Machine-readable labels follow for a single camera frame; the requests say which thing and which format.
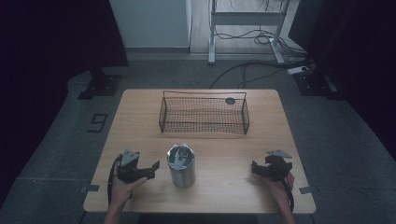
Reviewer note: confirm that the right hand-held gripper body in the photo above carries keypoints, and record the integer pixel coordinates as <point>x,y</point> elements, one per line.
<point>278,165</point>

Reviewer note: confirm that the person's left hand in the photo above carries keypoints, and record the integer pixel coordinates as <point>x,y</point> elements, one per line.
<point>122,189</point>

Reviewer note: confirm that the black stand base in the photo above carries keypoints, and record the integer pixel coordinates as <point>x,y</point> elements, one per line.
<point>102,85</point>
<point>314,84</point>

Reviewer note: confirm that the white cabinet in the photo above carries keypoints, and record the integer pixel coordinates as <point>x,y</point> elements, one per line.
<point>149,21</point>

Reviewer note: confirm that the black round table grommet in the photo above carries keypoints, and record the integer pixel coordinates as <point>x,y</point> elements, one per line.
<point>230,100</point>

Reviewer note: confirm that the person's right hand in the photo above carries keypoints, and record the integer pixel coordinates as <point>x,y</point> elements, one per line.
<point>280,189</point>

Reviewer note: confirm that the dark curtain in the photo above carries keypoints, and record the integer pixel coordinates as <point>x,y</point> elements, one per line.
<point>358,46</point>
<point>46,46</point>

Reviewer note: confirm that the white power strip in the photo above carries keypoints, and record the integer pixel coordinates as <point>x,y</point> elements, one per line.
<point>297,70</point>

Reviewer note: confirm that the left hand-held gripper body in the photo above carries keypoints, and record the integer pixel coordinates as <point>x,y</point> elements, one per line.
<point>128,158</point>

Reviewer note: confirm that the silver metal can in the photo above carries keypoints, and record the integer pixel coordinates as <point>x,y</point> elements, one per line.
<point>181,169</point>

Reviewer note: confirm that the white desk frame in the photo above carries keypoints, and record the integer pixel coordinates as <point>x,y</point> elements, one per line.
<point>246,18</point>

